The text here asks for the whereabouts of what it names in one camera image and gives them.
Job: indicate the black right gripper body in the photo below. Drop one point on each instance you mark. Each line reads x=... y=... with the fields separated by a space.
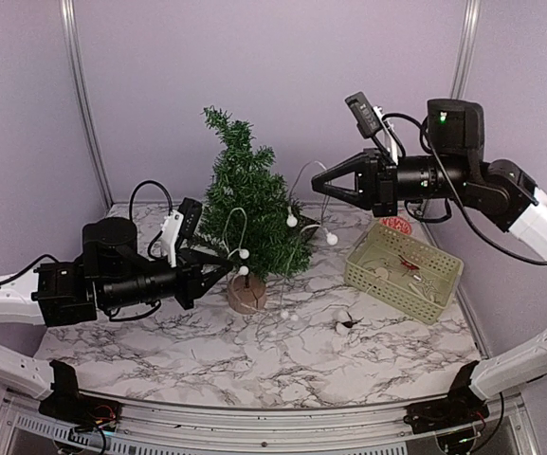
x=450 y=182

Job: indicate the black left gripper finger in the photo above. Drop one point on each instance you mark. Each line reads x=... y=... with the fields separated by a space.
x=211 y=277
x=205 y=258

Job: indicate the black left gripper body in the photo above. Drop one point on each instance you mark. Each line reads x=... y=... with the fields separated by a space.
x=128 y=293

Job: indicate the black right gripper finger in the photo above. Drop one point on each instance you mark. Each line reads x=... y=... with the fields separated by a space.
x=343 y=176
x=360 y=196

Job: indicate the white ball string lights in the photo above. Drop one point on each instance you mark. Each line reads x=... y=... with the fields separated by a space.
x=292 y=221

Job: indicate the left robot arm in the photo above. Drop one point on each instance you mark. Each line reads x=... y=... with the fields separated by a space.
x=109 y=278

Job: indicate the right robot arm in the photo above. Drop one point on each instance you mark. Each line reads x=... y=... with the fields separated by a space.
x=452 y=168

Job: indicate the round wooden tree base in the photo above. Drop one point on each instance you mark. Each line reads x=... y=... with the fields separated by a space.
x=247 y=294

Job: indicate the black mesh object behind tree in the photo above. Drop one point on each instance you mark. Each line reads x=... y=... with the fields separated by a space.
x=307 y=228

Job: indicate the small green christmas tree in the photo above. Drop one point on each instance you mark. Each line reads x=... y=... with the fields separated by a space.
x=245 y=206

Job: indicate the red white round ornament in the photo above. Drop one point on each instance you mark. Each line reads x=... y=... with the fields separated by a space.
x=397 y=223

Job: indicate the green perforated plastic basket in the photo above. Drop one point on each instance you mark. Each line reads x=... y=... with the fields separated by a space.
x=381 y=246

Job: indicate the red reindeer ornament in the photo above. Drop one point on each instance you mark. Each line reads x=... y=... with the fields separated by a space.
x=409 y=266

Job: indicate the silver star ornament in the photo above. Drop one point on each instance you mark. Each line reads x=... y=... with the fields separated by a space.
x=424 y=285

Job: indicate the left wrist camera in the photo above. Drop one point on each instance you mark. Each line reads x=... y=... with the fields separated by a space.
x=185 y=223

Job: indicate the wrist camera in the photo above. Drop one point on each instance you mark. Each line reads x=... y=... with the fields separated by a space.
x=372 y=126
x=185 y=223

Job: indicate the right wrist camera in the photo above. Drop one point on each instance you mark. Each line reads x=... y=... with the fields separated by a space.
x=372 y=126

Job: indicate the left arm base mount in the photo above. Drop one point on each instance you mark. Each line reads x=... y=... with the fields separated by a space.
x=81 y=414

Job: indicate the right aluminium frame post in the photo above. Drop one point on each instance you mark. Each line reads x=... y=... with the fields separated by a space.
x=466 y=49

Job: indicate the aluminium frame post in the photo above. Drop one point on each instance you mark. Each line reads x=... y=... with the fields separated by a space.
x=73 y=46
x=466 y=49

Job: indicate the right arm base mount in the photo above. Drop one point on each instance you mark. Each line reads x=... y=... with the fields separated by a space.
x=443 y=417

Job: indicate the front aluminium rail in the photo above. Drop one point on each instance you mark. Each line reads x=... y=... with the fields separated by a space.
x=147 y=427

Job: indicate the left aluminium frame post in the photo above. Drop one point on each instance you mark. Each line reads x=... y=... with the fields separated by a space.
x=73 y=46

